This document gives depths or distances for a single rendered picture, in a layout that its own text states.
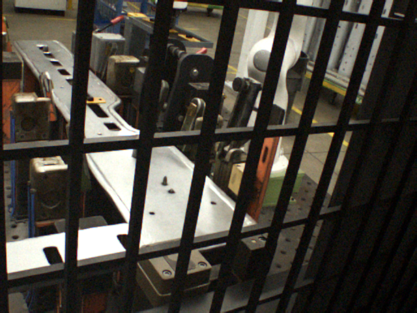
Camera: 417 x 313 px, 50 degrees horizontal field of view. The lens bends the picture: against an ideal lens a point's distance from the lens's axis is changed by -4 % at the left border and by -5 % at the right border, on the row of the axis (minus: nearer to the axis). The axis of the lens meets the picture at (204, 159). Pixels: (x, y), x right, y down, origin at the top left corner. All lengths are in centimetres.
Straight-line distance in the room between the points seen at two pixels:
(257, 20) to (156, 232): 444
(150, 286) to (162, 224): 19
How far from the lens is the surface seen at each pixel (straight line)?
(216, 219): 84
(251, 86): 91
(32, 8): 808
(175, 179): 95
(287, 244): 138
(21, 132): 120
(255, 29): 512
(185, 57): 116
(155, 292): 63
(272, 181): 150
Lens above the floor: 145
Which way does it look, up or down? 25 degrees down
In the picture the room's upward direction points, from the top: 11 degrees clockwise
